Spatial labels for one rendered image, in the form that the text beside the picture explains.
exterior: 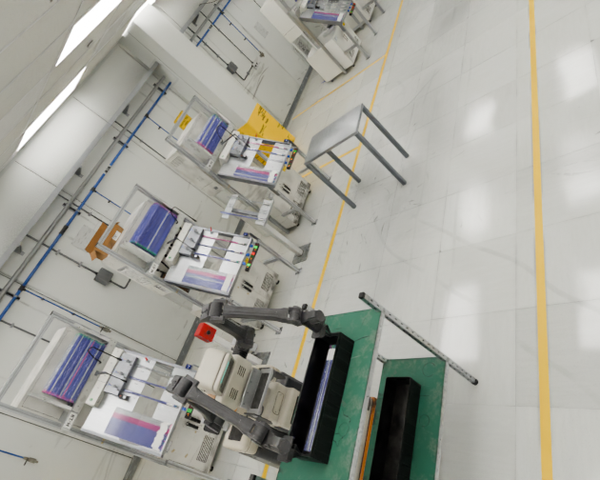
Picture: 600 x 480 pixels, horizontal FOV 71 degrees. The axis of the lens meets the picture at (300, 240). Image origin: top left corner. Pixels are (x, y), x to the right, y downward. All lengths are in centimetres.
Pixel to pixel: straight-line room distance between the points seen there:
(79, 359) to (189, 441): 120
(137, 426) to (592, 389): 317
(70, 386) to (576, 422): 349
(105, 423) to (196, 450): 86
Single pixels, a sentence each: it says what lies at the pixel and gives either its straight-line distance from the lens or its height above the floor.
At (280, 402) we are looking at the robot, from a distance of 264.
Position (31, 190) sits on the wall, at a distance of 588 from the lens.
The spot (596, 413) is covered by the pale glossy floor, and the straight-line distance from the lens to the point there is 263.
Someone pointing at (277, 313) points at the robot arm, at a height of 136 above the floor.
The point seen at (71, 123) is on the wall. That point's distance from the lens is 636.
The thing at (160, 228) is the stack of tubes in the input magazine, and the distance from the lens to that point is 449.
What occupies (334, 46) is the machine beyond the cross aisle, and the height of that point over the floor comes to 49.
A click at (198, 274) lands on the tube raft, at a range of 435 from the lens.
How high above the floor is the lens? 240
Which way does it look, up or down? 28 degrees down
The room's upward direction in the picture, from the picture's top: 52 degrees counter-clockwise
